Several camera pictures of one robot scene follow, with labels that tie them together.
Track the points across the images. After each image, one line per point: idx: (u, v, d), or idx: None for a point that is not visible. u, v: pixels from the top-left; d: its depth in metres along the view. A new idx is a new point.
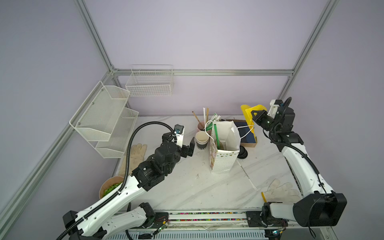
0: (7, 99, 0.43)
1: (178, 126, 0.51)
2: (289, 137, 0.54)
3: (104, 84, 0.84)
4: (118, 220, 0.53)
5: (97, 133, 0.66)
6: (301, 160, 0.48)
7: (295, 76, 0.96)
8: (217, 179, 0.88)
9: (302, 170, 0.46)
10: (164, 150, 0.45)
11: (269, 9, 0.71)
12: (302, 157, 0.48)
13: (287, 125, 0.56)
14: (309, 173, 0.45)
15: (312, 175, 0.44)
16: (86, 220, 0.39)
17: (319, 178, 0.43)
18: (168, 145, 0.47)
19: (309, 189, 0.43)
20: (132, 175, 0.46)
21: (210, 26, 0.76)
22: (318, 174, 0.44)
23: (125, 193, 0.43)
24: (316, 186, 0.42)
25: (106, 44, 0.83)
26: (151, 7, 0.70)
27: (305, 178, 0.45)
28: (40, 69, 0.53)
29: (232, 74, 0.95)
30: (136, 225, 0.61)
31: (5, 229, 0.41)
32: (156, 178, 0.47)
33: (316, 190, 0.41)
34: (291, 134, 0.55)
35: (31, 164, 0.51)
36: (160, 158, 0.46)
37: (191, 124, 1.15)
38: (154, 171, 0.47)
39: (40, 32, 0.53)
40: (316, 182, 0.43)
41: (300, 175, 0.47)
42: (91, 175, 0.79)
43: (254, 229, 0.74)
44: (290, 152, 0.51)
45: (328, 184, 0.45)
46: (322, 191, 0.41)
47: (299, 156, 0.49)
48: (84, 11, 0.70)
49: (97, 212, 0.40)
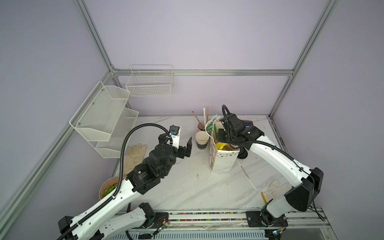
0: (8, 99, 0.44)
1: (174, 127, 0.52)
2: (250, 132, 0.54)
3: (104, 84, 0.84)
4: (116, 222, 0.53)
5: (97, 133, 0.66)
6: (272, 151, 0.49)
7: (295, 76, 0.96)
8: (217, 179, 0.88)
9: (281, 163, 0.47)
10: (159, 153, 0.44)
11: (270, 8, 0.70)
12: (273, 148, 0.49)
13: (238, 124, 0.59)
14: (288, 163, 0.46)
15: (291, 165, 0.45)
16: (81, 225, 0.39)
17: (296, 164, 0.45)
18: (164, 148, 0.45)
19: (296, 179, 0.44)
20: (127, 179, 0.45)
21: (210, 26, 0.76)
22: (293, 160, 0.46)
23: (119, 197, 0.42)
24: (299, 173, 0.43)
25: (106, 44, 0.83)
26: (151, 7, 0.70)
27: (286, 169, 0.46)
28: (40, 68, 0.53)
29: (232, 73, 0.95)
30: (135, 226, 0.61)
31: (5, 229, 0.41)
32: (151, 182, 0.46)
33: (301, 177, 0.43)
34: (248, 128, 0.55)
35: (31, 164, 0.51)
36: (155, 162, 0.45)
37: (191, 124, 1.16)
38: (149, 174, 0.46)
39: (40, 32, 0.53)
40: (297, 169, 0.44)
41: (279, 168, 0.48)
42: (91, 175, 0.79)
43: (253, 229, 0.74)
44: (259, 148, 0.51)
45: (303, 165, 0.45)
46: (305, 175, 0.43)
47: (269, 149, 0.49)
48: (84, 11, 0.70)
49: (92, 218, 0.40)
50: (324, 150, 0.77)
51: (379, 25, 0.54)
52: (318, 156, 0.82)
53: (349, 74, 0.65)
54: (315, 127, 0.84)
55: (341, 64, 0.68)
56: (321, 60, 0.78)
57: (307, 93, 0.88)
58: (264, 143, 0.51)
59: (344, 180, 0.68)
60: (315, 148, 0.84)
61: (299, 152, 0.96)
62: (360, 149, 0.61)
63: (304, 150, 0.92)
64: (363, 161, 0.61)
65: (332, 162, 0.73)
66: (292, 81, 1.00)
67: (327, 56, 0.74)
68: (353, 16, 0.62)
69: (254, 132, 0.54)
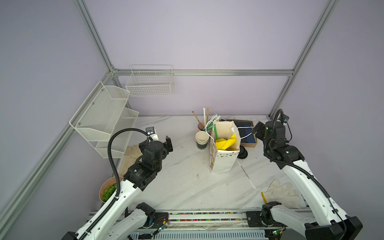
0: (8, 99, 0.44)
1: (149, 128, 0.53)
2: (289, 152, 0.51)
3: (104, 84, 0.84)
4: (118, 228, 0.52)
5: (97, 132, 0.65)
6: (307, 180, 0.45)
7: (295, 76, 0.96)
8: (217, 179, 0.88)
9: (312, 196, 0.43)
10: (152, 147, 0.50)
11: (270, 7, 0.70)
12: (308, 178, 0.45)
13: (281, 139, 0.54)
14: (321, 198, 0.42)
15: (324, 201, 0.41)
16: (90, 233, 0.39)
17: (331, 204, 0.41)
18: (155, 144, 0.52)
19: (325, 218, 0.39)
20: (125, 179, 0.47)
21: (210, 26, 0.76)
22: (328, 198, 0.42)
23: (123, 196, 0.44)
24: (330, 214, 0.39)
25: (106, 44, 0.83)
26: (151, 7, 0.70)
27: (317, 204, 0.41)
28: (40, 68, 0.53)
29: (232, 73, 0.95)
30: (138, 226, 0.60)
31: (5, 229, 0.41)
32: (149, 176, 0.51)
33: (332, 218, 0.38)
34: (288, 147, 0.53)
35: (31, 164, 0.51)
36: (149, 156, 0.50)
37: (190, 124, 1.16)
38: (145, 170, 0.50)
39: (40, 32, 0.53)
40: (330, 209, 0.40)
41: (309, 200, 0.44)
42: (90, 175, 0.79)
43: (253, 229, 0.74)
44: (293, 172, 0.48)
45: (342, 210, 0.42)
46: (338, 219, 0.38)
47: (304, 177, 0.46)
48: (84, 10, 0.70)
49: (101, 222, 0.40)
50: (324, 150, 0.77)
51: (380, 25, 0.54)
52: (318, 156, 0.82)
53: (350, 74, 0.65)
54: (315, 128, 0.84)
55: (342, 63, 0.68)
56: (321, 60, 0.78)
57: (307, 93, 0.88)
58: (299, 168, 0.47)
59: (343, 180, 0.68)
60: (314, 148, 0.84)
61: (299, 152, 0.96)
62: (361, 149, 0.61)
63: (304, 150, 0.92)
64: (362, 160, 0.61)
65: (332, 162, 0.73)
66: (292, 81, 1.00)
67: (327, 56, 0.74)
68: (354, 16, 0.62)
69: (293, 154, 0.51)
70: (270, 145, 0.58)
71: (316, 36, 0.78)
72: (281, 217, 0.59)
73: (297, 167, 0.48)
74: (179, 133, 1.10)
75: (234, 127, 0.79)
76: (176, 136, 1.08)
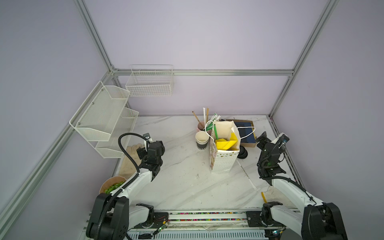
0: (7, 99, 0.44)
1: (146, 133, 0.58)
2: (272, 169, 0.65)
3: (104, 84, 0.84)
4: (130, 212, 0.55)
5: (97, 133, 0.66)
6: (287, 183, 0.55)
7: (295, 76, 0.96)
8: (217, 179, 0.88)
9: (292, 192, 0.51)
10: (153, 145, 0.66)
11: (269, 8, 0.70)
12: (287, 181, 0.55)
13: (272, 161, 0.64)
14: (298, 191, 0.49)
15: (302, 193, 0.48)
16: (124, 190, 0.46)
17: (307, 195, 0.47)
18: (155, 143, 0.68)
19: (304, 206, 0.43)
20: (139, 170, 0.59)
21: (210, 25, 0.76)
22: (305, 191, 0.49)
23: (143, 175, 0.56)
24: (307, 201, 0.45)
25: (106, 44, 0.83)
26: (151, 7, 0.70)
27: (296, 197, 0.49)
28: (40, 68, 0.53)
29: (232, 74, 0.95)
30: (143, 216, 0.62)
31: (5, 229, 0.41)
32: (157, 168, 0.65)
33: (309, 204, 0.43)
34: (274, 166, 0.68)
35: (31, 164, 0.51)
36: (154, 152, 0.66)
37: (191, 124, 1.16)
38: (152, 164, 0.65)
39: (40, 32, 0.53)
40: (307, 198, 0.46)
41: (292, 197, 0.51)
42: (90, 175, 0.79)
43: (254, 229, 0.74)
44: (276, 180, 0.59)
45: (318, 199, 0.45)
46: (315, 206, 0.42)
47: (284, 181, 0.56)
48: (84, 11, 0.70)
49: (131, 185, 0.49)
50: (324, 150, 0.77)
51: (379, 25, 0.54)
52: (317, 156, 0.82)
53: (349, 74, 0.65)
54: (315, 128, 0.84)
55: (341, 63, 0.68)
56: (320, 60, 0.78)
57: (307, 93, 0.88)
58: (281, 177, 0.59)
59: (342, 180, 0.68)
60: (314, 148, 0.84)
61: (299, 153, 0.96)
62: (361, 149, 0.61)
63: (303, 150, 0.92)
64: (363, 160, 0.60)
65: (331, 162, 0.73)
66: (292, 81, 1.00)
67: (327, 56, 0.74)
68: (353, 16, 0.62)
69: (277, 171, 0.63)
70: (263, 165, 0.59)
71: (316, 36, 0.78)
72: (279, 215, 0.60)
73: (280, 177, 0.59)
74: (178, 133, 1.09)
75: (234, 126, 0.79)
76: (176, 136, 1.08)
